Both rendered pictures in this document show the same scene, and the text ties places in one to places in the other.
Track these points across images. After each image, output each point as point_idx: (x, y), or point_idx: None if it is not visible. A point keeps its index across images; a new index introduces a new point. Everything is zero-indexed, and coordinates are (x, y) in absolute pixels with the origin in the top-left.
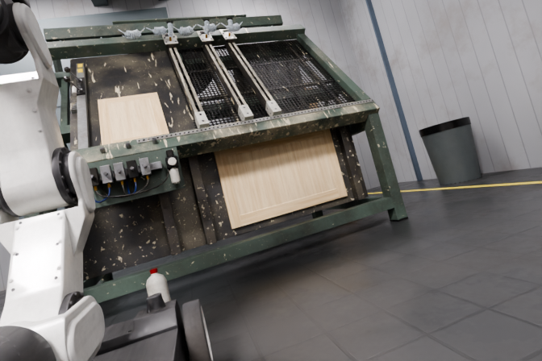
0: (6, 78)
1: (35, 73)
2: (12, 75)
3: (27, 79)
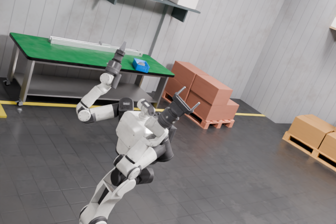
0: (111, 189)
1: (107, 183)
2: (109, 187)
3: (111, 187)
